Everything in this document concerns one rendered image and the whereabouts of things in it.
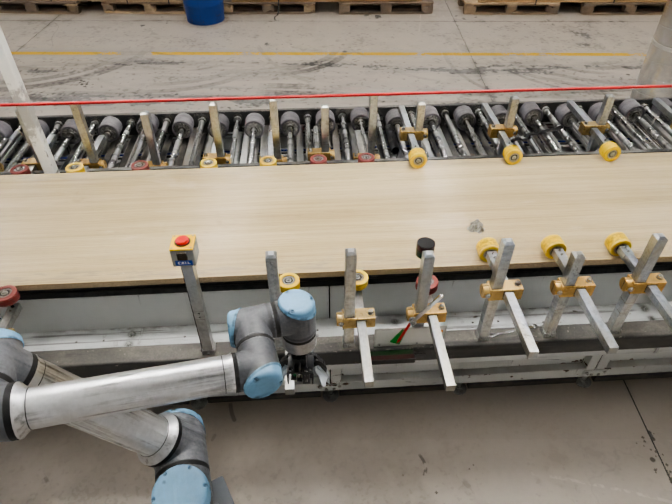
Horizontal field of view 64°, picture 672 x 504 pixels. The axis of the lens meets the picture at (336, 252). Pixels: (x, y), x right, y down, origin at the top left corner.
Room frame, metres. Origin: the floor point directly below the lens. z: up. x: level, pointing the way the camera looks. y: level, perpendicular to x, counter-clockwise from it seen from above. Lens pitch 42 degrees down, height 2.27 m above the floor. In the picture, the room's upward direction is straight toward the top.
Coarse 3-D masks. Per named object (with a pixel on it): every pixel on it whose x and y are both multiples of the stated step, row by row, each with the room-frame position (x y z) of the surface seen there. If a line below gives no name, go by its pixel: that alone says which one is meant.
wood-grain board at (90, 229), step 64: (0, 192) 1.93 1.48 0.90; (64, 192) 1.93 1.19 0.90; (128, 192) 1.93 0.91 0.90; (192, 192) 1.93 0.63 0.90; (256, 192) 1.93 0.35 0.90; (320, 192) 1.93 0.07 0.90; (384, 192) 1.93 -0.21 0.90; (448, 192) 1.93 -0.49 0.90; (512, 192) 1.93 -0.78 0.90; (576, 192) 1.93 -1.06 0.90; (640, 192) 1.93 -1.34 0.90; (0, 256) 1.51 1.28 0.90; (64, 256) 1.51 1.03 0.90; (128, 256) 1.51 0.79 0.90; (256, 256) 1.51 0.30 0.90; (320, 256) 1.51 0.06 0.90; (384, 256) 1.51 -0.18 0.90; (448, 256) 1.51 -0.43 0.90; (512, 256) 1.51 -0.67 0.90; (640, 256) 1.51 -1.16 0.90
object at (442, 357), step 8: (432, 320) 1.23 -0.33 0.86; (432, 328) 1.19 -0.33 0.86; (432, 336) 1.17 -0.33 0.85; (440, 336) 1.16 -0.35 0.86; (440, 344) 1.12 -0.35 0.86; (440, 352) 1.09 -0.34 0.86; (440, 360) 1.06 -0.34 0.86; (448, 360) 1.06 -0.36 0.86; (440, 368) 1.04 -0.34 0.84; (448, 368) 1.03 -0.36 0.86; (448, 376) 1.00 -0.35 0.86; (448, 384) 0.97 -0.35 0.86
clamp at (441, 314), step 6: (414, 306) 1.28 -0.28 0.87; (438, 306) 1.28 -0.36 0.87; (444, 306) 1.28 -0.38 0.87; (408, 312) 1.26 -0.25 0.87; (414, 312) 1.26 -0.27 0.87; (426, 312) 1.26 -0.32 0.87; (432, 312) 1.26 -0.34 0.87; (438, 312) 1.26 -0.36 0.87; (444, 312) 1.26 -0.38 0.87; (408, 318) 1.25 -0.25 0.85; (420, 318) 1.25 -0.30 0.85; (426, 318) 1.25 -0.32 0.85; (438, 318) 1.25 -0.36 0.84; (444, 318) 1.25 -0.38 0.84
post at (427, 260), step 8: (424, 256) 1.26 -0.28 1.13; (432, 256) 1.26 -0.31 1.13; (424, 264) 1.26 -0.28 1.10; (432, 264) 1.26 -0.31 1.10; (424, 272) 1.26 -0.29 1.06; (432, 272) 1.26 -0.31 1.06; (424, 280) 1.26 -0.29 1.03; (424, 288) 1.26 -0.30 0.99; (416, 296) 1.28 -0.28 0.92; (424, 296) 1.26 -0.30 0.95; (416, 304) 1.27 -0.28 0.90; (424, 304) 1.26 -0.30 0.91; (416, 312) 1.26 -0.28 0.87
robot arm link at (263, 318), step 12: (240, 312) 0.87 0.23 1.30; (252, 312) 0.87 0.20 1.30; (264, 312) 0.87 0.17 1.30; (276, 312) 0.87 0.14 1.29; (228, 324) 0.84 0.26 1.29; (240, 324) 0.84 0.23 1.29; (252, 324) 0.83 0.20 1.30; (264, 324) 0.84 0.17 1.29; (276, 324) 0.85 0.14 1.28; (240, 336) 0.81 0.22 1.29; (276, 336) 0.85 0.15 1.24
